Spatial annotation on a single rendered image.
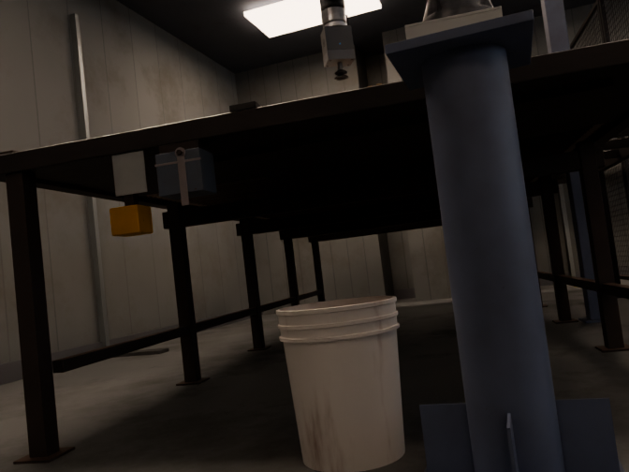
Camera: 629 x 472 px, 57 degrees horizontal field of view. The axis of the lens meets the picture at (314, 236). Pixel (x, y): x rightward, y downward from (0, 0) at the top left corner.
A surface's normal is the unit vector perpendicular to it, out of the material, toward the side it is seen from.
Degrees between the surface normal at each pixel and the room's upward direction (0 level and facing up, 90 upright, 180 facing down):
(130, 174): 90
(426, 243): 90
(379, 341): 93
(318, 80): 90
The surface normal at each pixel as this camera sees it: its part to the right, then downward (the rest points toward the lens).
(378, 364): 0.58, -0.07
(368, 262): -0.33, -0.02
